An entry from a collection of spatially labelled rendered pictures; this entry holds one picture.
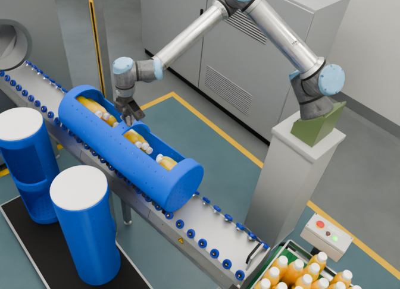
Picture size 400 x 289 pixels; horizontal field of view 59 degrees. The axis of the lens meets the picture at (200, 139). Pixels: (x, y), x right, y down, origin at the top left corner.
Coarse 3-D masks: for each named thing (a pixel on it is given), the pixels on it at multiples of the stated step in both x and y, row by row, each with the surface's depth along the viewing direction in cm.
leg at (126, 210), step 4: (124, 204) 258; (124, 208) 263; (128, 208) 265; (124, 212) 267; (128, 212) 268; (124, 216) 272; (128, 216) 272; (124, 220) 277; (128, 220) 275; (128, 224) 279
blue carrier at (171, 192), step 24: (72, 96) 197; (96, 96) 217; (72, 120) 194; (96, 120) 186; (120, 120) 212; (96, 144) 186; (120, 144) 177; (120, 168) 180; (144, 168) 170; (192, 168) 168; (144, 192) 176; (168, 192) 163; (192, 192) 184
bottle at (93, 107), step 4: (80, 96) 205; (80, 100) 203; (84, 100) 202; (88, 100) 203; (84, 104) 201; (88, 104) 200; (92, 104) 201; (88, 108) 199; (92, 108) 199; (96, 108) 200
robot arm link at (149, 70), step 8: (136, 64) 155; (144, 64) 156; (152, 64) 156; (160, 64) 157; (136, 72) 155; (144, 72) 155; (152, 72) 156; (160, 72) 157; (144, 80) 159; (152, 80) 166
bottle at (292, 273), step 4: (292, 264) 155; (288, 268) 157; (292, 268) 154; (296, 268) 153; (288, 272) 157; (292, 272) 154; (296, 272) 153; (300, 272) 154; (284, 276) 162; (288, 276) 158; (292, 276) 155; (296, 276) 154; (300, 276) 155; (284, 280) 162; (288, 280) 159; (292, 280) 158; (288, 284) 161; (292, 284) 160
